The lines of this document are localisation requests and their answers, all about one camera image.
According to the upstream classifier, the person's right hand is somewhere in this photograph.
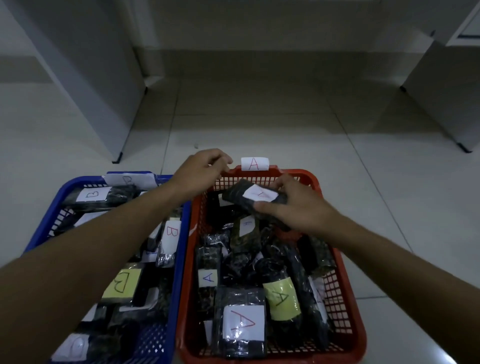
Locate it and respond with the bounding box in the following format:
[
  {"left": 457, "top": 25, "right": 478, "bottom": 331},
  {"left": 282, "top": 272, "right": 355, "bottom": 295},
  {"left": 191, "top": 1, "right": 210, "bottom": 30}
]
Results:
[{"left": 253, "top": 173, "right": 343, "bottom": 242}]

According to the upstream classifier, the person's right forearm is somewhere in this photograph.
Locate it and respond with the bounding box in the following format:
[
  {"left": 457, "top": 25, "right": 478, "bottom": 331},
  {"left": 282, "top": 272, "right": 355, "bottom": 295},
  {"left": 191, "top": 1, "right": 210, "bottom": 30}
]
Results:
[{"left": 328, "top": 215, "right": 480, "bottom": 364}]

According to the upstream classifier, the small white paper tag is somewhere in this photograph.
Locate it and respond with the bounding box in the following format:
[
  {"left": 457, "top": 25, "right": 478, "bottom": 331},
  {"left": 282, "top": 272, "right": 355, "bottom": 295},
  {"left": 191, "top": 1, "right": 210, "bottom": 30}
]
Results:
[{"left": 240, "top": 156, "right": 270, "bottom": 172}]

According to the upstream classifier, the white desk drawer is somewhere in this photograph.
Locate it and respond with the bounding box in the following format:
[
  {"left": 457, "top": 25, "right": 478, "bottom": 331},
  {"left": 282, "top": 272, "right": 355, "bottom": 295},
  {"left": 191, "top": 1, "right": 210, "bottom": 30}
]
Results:
[{"left": 431, "top": 0, "right": 480, "bottom": 48}]

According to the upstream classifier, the red plastic basket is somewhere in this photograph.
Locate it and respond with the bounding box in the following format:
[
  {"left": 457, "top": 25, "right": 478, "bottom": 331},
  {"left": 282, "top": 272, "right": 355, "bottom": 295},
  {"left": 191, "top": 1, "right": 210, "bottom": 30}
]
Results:
[{"left": 176, "top": 164, "right": 368, "bottom": 364}]

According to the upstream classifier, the white desk side panel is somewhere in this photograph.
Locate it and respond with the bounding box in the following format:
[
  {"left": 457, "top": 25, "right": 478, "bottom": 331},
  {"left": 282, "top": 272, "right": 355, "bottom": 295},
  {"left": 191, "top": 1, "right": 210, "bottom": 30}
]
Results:
[
  {"left": 400, "top": 39, "right": 480, "bottom": 154},
  {"left": 3, "top": 0, "right": 148, "bottom": 165}
]

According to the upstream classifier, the large white paper tag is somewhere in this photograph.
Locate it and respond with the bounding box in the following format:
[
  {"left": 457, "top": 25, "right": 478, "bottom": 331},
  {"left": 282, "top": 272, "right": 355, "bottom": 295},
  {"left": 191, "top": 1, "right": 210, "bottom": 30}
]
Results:
[{"left": 103, "top": 172, "right": 158, "bottom": 190}]

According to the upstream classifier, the blue plastic basket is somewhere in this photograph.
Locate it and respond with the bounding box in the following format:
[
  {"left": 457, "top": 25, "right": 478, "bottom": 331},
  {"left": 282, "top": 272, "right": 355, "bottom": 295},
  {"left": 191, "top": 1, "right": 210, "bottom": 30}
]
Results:
[{"left": 22, "top": 171, "right": 192, "bottom": 364}]

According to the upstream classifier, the person's left forearm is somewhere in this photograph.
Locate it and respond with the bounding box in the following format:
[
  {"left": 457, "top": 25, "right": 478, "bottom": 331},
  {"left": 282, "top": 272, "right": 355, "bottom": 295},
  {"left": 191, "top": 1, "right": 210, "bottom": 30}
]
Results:
[{"left": 0, "top": 183, "right": 192, "bottom": 364}]

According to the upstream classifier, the person's left hand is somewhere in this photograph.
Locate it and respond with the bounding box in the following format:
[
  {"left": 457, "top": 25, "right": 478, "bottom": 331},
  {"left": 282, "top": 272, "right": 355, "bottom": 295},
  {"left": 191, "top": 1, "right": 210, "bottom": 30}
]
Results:
[{"left": 168, "top": 148, "right": 234, "bottom": 200}]

